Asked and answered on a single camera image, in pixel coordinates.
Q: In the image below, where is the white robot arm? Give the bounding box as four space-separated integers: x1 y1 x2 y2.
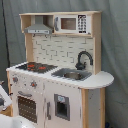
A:
0 85 35 128

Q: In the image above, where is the white wooden toy kitchen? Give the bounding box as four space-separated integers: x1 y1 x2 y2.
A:
7 11 114 128

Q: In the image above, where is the grey toy sink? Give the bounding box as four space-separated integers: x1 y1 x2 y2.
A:
52 68 92 81

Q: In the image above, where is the black toy faucet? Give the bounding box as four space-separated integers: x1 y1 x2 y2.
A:
75 51 93 70

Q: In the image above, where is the black toy stovetop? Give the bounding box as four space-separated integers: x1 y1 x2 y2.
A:
18 62 55 73

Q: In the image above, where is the right red stove knob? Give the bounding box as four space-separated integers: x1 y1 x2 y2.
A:
30 81 37 88

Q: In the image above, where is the red stove knob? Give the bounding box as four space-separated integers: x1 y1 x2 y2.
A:
30 81 37 88
12 77 18 83

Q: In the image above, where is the toy dishwasher door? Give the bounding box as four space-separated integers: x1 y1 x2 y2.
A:
45 82 81 128

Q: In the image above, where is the white toy microwave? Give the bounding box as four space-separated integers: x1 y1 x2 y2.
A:
54 14 91 34

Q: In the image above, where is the grey toy range hood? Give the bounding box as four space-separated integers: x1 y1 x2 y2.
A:
24 16 53 34

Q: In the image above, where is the left red stove knob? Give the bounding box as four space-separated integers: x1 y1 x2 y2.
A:
12 77 18 83

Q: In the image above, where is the toy oven door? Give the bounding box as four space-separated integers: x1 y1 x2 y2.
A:
12 87 44 128

